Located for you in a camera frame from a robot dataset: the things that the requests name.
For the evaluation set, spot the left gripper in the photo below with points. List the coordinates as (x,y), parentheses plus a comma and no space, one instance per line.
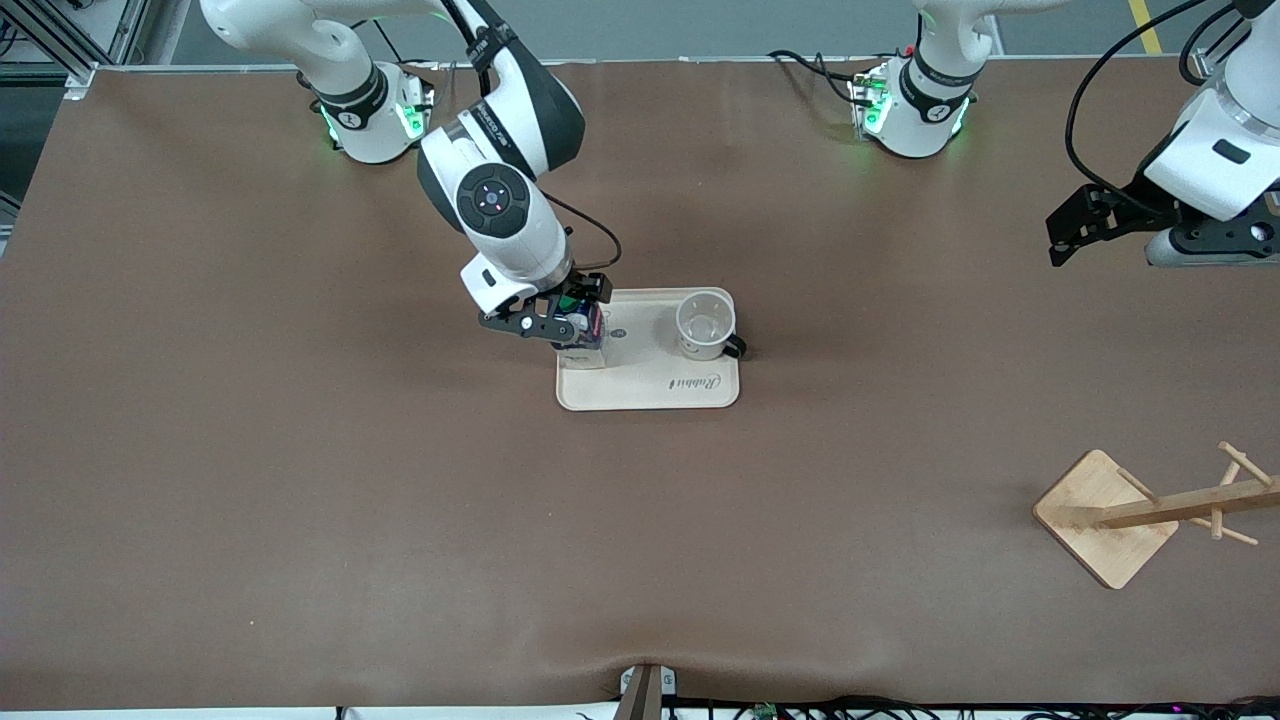
(1128,203)

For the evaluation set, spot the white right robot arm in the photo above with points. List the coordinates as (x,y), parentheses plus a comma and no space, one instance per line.
(520,110)

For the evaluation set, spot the cream rabbit print tray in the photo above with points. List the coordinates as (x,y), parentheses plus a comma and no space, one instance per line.
(660,375)

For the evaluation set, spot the metal table edge clamp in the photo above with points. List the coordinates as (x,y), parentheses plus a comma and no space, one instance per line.
(648,690)

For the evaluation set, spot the white smiley mug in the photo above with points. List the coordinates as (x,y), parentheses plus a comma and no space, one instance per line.
(705,325)

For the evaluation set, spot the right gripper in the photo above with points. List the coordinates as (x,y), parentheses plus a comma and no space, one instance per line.
(581,290)

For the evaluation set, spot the wooden mug stand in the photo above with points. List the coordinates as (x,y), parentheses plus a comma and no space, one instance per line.
(1100,530)

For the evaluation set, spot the aluminium frame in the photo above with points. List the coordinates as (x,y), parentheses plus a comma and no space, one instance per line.
(1212,65)
(125,30)

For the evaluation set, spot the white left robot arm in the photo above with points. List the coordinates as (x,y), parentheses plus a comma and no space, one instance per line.
(930,110)

